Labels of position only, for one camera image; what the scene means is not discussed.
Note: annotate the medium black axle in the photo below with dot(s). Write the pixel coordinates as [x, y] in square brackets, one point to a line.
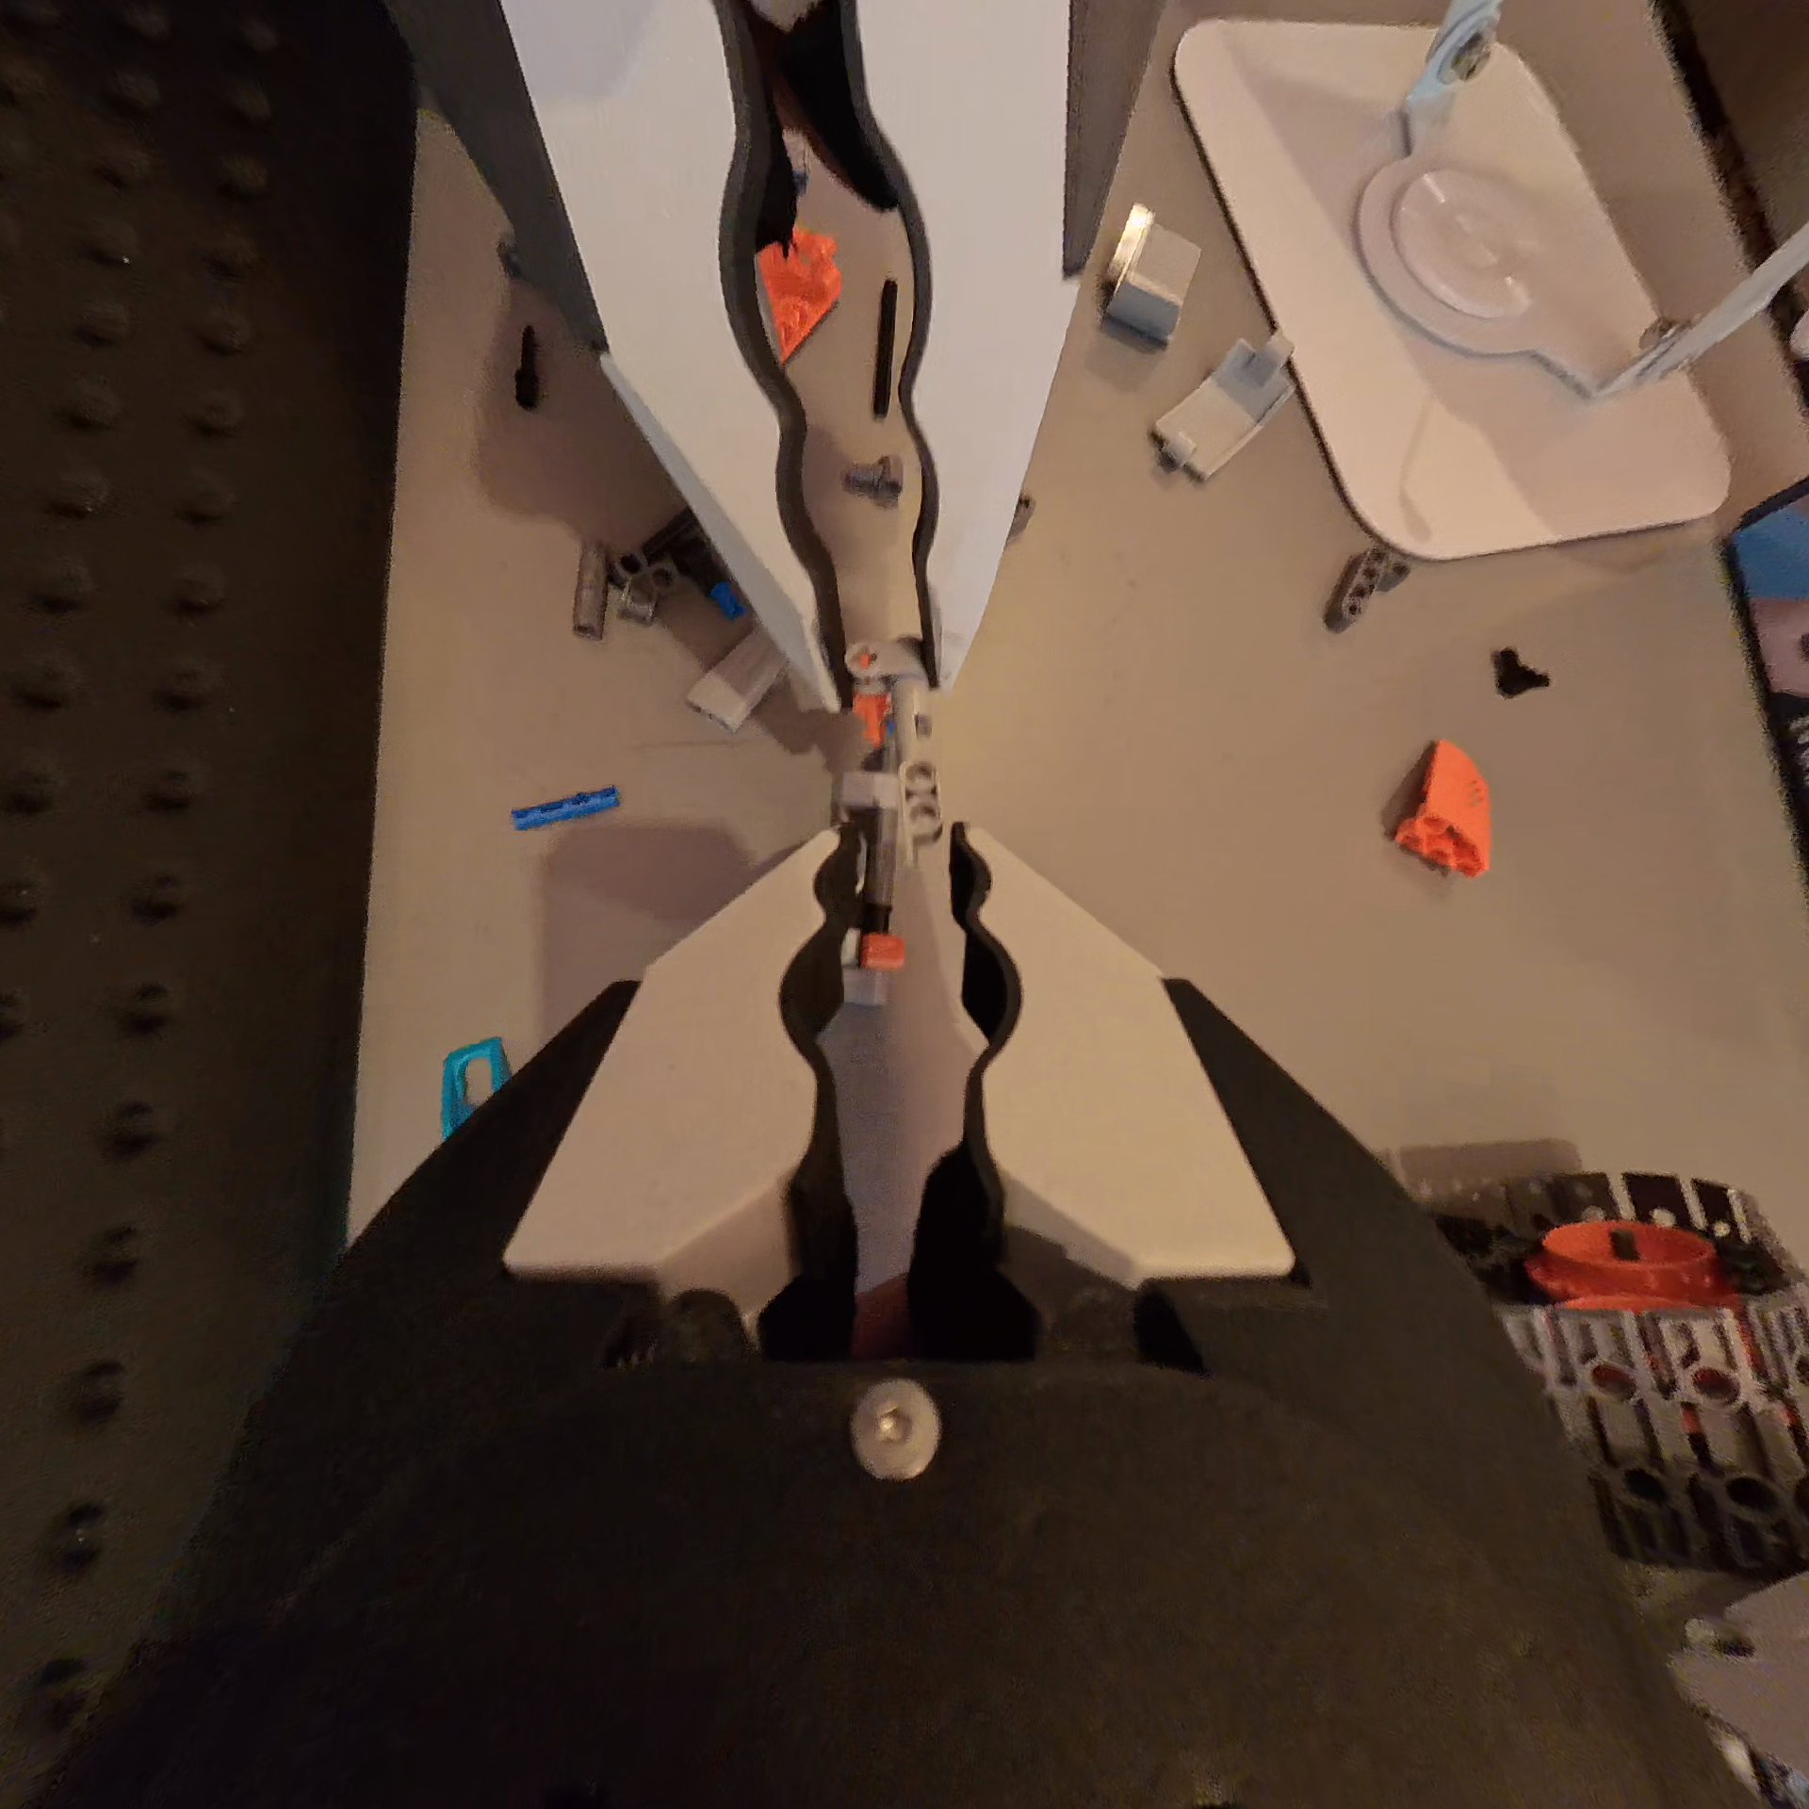
[885, 347]

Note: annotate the dark blue robot kit box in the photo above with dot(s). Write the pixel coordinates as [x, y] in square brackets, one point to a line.
[1773, 679]

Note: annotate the black angled connector blue pin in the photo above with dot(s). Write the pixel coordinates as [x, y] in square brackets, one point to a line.
[724, 597]

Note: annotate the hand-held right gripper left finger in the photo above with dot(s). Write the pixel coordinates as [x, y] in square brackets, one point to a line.
[665, 1131]

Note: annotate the white curved panel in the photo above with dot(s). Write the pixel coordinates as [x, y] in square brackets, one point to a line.
[736, 682]

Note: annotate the orange wedge panel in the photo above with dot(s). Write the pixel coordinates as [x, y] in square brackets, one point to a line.
[799, 290]
[1443, 807]

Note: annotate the small black connector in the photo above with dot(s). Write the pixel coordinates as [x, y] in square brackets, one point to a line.
[1518, 676]

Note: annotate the toy tracked robot orange wheels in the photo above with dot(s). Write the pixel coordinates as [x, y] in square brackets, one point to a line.
[1668, 1386]

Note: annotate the grey cylinder assembly orange connector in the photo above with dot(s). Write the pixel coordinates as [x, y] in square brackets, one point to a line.
[877, 850]

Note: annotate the dark textured mat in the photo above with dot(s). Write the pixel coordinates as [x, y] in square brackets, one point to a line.
[183, 850]

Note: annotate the blue holed rod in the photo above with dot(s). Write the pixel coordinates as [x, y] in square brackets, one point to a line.
[566, 808]

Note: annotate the bluish grey curved panel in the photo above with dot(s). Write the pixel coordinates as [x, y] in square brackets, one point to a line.
[1152, 277]

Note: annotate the small grey holed beam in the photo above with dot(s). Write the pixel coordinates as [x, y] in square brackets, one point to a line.
[884, 663]

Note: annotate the turquoise plastic tool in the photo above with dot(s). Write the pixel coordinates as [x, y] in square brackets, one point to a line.
[474, 1087]

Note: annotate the small orange pin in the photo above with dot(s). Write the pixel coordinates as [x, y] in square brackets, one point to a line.
[871, 719]

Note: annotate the grey tube connector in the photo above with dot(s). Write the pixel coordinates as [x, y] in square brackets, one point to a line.
[590, 592]

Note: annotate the long black axle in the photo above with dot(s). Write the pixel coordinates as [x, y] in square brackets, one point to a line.
[673, 534]

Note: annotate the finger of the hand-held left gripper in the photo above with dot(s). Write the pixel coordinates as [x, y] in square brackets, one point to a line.
[637, 213]
[990, 213]

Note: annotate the light grey hinged panel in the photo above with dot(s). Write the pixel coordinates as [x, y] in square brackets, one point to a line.
[1223, 410]

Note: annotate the small grey pin connector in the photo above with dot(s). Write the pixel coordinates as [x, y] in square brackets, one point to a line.
[877, 482]

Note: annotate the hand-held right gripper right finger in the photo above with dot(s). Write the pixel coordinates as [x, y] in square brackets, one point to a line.
[1132, 1131]

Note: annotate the grey cross connector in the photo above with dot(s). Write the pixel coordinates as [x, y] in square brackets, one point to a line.
[637, 585]

